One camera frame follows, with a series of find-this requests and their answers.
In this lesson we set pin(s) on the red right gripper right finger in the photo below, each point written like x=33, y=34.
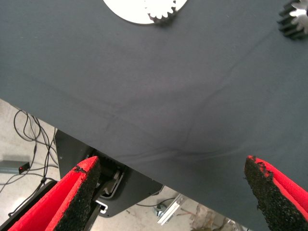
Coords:
x=279, y=199

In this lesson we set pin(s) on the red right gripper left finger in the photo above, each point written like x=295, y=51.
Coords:
x=57, y=204

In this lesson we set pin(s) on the large steel gear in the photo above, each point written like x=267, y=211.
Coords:
x=292, y=21

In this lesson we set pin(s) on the small steel gear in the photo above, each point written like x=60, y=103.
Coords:
x=162, y=12

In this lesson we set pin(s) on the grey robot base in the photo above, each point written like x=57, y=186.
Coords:
x=72, y=149

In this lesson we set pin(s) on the small black box red light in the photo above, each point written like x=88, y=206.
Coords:
x=24, y=167

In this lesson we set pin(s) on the grey power strip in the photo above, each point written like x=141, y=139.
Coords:
x=9, y=166

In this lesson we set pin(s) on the dark grey table cloth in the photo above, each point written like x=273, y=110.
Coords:
x=154, y=84

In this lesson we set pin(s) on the round metal plate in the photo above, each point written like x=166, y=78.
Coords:
x=127, y=9

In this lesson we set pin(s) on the silver metal bracket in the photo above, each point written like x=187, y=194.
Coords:
x=168, y=211

